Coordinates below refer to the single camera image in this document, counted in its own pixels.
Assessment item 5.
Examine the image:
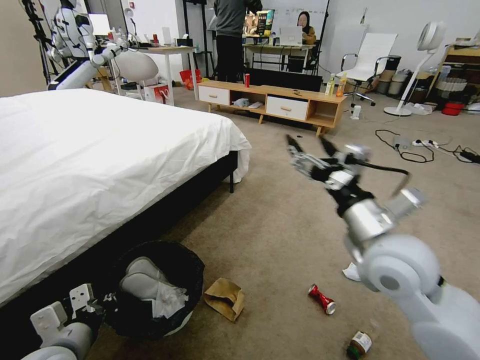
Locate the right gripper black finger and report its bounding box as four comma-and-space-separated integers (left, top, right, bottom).
319, 136, 373, 167
285, 134, 324, 182

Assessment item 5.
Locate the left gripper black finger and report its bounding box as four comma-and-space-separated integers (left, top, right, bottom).
95, 292, 122, 312

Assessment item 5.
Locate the black round trash bin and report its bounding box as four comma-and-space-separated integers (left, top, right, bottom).
103, 239, 206, 341

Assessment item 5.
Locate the wooden tv cabinet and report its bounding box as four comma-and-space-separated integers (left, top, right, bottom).
197, 80, 348, 137

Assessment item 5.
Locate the grey white plastic package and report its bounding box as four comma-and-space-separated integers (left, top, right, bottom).
119, 256, 177, 301

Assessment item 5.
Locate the white cabinet drawer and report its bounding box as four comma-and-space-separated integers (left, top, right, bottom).
265, 95, 310, 122
198, 85, 230, 107

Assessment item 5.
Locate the crumpled white tissue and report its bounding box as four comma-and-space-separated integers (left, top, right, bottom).
151, 281, 190, 319

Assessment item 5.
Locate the crumpled white paper ball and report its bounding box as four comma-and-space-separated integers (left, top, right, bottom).
341, 261, 362, 282

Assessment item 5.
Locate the black flat panel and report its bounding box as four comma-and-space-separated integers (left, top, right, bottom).
248, 67, 324, 93

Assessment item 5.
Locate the white office chair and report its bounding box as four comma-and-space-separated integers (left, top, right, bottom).
339, 32, 399, 107

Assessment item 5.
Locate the crushed red soda can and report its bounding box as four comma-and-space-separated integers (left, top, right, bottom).
308, 283, 337, 316

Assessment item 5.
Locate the wooden office desk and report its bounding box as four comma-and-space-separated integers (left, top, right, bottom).
241, 42, 317, 73

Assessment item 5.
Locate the brown paper bag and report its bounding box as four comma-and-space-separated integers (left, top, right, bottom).
202, 277, 246, 323

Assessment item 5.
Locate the white laptop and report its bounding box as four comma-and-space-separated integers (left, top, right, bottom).
278, 25, 304, 47

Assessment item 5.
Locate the seated person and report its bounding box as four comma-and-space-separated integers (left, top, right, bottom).
297, 11, 318, 46

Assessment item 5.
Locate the black power adapter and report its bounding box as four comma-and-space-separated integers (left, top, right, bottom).
453, 147, 480, 164

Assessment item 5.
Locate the red bowl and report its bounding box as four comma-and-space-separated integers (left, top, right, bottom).
441, 101, 466, 116

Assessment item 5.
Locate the red shopping bag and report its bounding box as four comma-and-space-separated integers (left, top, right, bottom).
178, 68, 204, 91

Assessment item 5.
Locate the white bed mattress sheet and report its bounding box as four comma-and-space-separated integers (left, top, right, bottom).
0, 88, 253, 307

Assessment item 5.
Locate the colourful computer monitor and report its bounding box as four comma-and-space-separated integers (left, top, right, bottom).
243, 9, 276, 38

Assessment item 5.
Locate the standing person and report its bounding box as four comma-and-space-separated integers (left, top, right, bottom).
212, 0, 264, 84

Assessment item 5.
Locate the green glass jar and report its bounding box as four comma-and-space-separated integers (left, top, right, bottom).
345, 330, 373, 360

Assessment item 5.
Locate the white standing fan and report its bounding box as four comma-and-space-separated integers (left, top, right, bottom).
383, 20, 448, 118

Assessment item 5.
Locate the white red print bag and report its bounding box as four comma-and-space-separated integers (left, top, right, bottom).
143, 82, 176, 107

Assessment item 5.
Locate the wooden shelf unit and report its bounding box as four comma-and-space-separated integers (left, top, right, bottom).
434, 36, 480, 104

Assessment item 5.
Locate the white leg wooden table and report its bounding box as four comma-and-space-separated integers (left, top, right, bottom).
127, 44, 200, 102

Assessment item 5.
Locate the white egg shaped chair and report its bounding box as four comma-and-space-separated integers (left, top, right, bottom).
111, 50, 160, 101

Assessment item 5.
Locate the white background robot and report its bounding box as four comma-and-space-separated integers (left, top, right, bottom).
47, 0, 131, 91

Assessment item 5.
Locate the black tripod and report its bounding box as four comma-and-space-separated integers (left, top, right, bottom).
21, 0, 52, 86

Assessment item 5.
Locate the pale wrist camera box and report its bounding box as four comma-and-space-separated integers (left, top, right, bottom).
324, 170, 356, 191
69, 283, 95, 312

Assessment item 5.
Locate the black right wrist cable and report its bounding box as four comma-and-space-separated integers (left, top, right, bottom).
361, 160, 410, 198

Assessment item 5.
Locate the black floor cable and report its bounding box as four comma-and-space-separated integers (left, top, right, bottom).
374, 128, 457, 164

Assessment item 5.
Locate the black bed frame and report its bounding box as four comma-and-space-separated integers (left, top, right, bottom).
0, 149, 239, 360

